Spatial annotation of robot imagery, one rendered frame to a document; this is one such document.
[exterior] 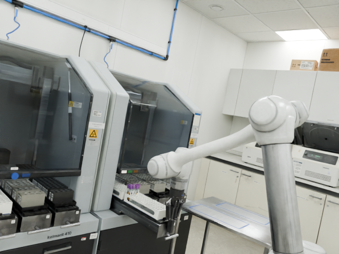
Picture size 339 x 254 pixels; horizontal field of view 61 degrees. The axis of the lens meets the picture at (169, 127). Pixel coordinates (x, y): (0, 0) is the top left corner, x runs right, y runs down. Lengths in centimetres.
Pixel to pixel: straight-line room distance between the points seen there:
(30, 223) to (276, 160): 110
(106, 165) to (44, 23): 142
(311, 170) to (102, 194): 249
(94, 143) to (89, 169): 15
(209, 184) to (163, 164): 294
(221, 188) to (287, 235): 304
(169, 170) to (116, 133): 51
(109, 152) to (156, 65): 184
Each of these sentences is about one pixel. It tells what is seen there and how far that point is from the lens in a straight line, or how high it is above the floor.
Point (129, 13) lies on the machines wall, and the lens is 315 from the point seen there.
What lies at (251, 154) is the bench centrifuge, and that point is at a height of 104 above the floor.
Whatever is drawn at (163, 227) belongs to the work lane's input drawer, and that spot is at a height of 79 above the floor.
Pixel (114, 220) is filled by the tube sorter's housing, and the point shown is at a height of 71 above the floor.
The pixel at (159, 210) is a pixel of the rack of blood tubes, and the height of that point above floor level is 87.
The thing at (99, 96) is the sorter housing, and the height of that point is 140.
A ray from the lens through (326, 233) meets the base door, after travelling 363.
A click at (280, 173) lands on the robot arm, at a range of 106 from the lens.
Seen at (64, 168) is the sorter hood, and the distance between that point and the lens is 157.
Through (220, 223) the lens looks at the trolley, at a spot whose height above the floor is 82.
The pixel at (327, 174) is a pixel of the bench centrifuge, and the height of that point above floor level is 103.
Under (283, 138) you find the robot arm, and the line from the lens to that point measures 106.
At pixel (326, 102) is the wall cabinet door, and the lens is 389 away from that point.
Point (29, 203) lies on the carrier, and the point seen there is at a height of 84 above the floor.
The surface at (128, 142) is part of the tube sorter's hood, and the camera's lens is 175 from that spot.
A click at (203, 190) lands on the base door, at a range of 427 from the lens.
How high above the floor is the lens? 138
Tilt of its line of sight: 3 degrees down
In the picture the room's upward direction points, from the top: 10 degrees clockwise
